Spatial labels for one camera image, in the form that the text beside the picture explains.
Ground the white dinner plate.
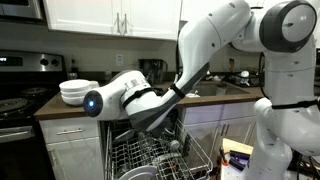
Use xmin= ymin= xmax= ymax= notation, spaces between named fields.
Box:
xmin=118 ymin=165 xmax=158 ymax=180

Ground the silver cabinet door handle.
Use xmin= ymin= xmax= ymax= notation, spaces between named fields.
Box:
xmin=114 ymin=12 xmax=122 ymax=35
xmin=122 ymin=13 xmax=129 ymax=36

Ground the steel kitchen sink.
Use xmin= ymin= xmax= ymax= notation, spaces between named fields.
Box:
xmin=186 ymin=81 xmax=251 ymax=99

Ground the black steel stove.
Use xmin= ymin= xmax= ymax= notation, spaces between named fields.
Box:
xmin=0 ymin=49 xmax=68 ymax=180

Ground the wooden board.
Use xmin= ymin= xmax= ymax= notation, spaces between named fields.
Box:
xmin=219 ymin=137 xmax=255 ymax=180

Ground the orange and black tool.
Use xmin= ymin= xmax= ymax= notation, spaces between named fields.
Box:
xmin=218 ymin=146 xmax=231 ymax=167

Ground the white base cabinet door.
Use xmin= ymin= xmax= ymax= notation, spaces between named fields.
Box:
xmin=44 ymin=137 xmax=105 ymax=180

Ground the purple and black tool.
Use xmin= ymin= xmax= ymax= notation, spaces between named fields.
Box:
xmin=229 ymin=149 xmax=251 ymax=161

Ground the floor cable bundle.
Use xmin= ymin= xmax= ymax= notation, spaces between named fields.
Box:
xmin=293 ymin=156 xmax=320 ymax=180

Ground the white wall outlet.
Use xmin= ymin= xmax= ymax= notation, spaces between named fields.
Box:
xmin=115 ymin=53 xmax=125 ymax=67

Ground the white cabinet drawer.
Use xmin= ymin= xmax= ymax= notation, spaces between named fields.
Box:
xmin=39 ymin=115 xmax=101 ymax=145

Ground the white two-door wall cabinet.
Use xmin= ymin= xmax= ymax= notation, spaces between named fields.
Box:
xmin=42 ymin=0 xmax=183 ymax=42

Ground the stainless steel microwave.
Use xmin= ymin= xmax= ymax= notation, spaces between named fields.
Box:
xmin=0 ymin=0 xmax=46 ymax=24

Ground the small white cup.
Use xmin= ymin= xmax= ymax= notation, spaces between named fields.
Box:
xmin=169 ymin=139 xmax=181 ymax=151

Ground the black countertop dish drainer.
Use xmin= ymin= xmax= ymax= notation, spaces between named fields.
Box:
xmin=226 ymin=68 xmax=262 ymax=88

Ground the dark glass bottle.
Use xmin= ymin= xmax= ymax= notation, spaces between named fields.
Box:
xmin=69 ymin=58 xmax=80 ymax=79

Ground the white sink base cabinet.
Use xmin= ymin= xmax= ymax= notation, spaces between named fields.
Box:
xmin=176 ymin=100 xmax=263 ymax=164

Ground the white wire dishwasher rack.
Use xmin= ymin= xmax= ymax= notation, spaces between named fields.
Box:
xmin=103 ymin=118 xmax=214 ymax=180

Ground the silver drawer handle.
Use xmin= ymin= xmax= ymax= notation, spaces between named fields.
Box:
xmin=55 ymin=128 xmax=84 ymax=136

